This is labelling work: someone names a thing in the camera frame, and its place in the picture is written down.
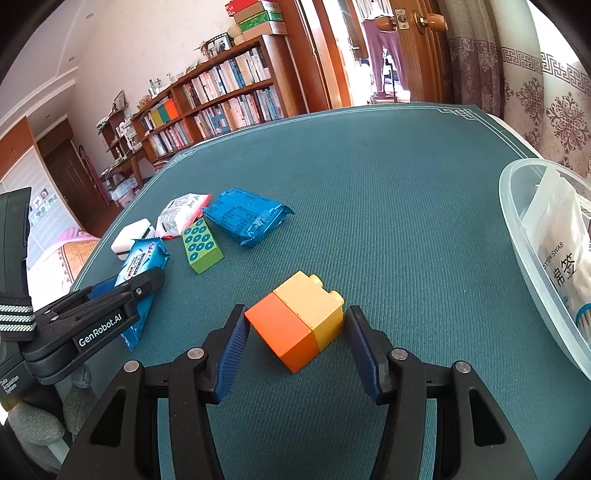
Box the white cotton swab bag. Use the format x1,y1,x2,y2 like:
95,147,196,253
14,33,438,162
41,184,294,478
523,167,590,339

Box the small wooden side shelf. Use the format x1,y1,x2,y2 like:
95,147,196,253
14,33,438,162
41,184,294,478
96,103,146,190

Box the wooden bookshelf with books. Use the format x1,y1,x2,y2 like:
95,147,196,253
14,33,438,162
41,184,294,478
131,35,305,164

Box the red white snack packet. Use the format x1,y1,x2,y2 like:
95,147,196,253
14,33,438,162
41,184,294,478
155,193,211,239

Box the green table mat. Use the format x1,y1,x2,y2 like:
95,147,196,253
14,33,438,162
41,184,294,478
73,102,591,480

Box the wooden door with knob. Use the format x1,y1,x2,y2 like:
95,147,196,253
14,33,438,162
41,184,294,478
378,0,454,104

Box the bed with orange blanket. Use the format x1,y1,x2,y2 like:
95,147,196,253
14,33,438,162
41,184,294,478
27,227,100,310

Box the clear plastic bowl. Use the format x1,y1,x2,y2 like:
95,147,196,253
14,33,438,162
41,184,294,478
499,158,590,376

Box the green dotted card box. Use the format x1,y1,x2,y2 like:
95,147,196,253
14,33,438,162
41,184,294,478
181,217,223,274

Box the stacked boxes on bookshelf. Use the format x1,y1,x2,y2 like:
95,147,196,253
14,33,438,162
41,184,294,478
224,0,287,45

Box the white black sponge on table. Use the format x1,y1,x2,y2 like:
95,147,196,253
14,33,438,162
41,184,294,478
111,218,155,260

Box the orange yellow toy brick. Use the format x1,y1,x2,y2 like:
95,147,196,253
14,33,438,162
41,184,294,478
245,271,344,373

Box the patterned curtain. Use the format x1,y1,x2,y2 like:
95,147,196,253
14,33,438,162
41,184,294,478
439,0,590,178

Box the picture frame on bookshelf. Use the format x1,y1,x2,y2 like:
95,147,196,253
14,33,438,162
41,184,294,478
200,33,232,59

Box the blue noodle snack packet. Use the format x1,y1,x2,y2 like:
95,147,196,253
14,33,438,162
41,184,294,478
88,237,169,351

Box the purple hanging pants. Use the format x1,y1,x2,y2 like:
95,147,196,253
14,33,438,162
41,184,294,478
361,18,412,93

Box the dark blue foil packet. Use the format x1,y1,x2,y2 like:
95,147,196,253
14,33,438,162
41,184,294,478
204,188,294,248

